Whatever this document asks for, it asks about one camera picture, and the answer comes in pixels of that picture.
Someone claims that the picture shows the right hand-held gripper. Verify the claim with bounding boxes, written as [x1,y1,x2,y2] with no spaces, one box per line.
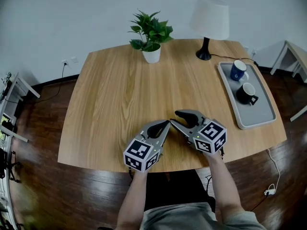
[169,109,227,156]

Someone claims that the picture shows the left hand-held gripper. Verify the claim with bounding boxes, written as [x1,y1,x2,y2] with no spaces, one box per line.
[123,119,171,173]

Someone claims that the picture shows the black mug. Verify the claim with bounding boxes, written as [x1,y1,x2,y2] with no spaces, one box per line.
[236,82,259,106]

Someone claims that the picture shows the blue mug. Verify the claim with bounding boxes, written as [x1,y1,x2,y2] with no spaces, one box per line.
[230,59,250,82]

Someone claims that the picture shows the person's right forearm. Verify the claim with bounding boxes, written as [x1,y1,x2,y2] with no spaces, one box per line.
[205,151,246,225]

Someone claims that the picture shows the person's left forearm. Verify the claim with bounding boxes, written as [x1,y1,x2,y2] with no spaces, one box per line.
[116,170,148,230]

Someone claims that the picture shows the person's black trousers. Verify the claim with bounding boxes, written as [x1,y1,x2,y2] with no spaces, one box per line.
[143,169,216,213]

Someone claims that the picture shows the grey tray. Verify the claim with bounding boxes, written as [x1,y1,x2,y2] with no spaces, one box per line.
[217,61,277,130]

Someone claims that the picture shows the person's grey shirt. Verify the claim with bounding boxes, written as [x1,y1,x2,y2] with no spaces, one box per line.
[139,202,267,230]

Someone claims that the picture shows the green plant in white pot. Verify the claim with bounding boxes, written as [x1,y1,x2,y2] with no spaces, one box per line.
[128,8,174,64]

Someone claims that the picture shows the white floor plug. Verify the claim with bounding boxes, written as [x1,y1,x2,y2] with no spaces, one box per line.
[263,184,277,196]

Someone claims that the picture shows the white shade black base lamp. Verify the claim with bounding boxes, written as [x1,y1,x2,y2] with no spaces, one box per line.
[189,0,230,61]

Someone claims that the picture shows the white wooden side table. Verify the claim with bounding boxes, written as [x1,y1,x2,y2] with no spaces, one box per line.
[270,40,307,122]

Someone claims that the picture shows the white desk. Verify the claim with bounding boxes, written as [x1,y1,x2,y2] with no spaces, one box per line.
[0,72,41,144]

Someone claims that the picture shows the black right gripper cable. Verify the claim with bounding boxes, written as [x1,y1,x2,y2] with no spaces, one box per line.
[203,147,225,199]

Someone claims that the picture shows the black lamp cable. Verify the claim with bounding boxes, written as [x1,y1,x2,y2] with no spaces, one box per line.
[210,53,260,67]

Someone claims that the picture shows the white floor cable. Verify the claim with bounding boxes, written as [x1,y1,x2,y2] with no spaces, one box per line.
[265,149,281,188]

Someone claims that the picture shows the black wall socket cable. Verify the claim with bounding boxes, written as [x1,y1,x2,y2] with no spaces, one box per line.
[24,63,67,104]

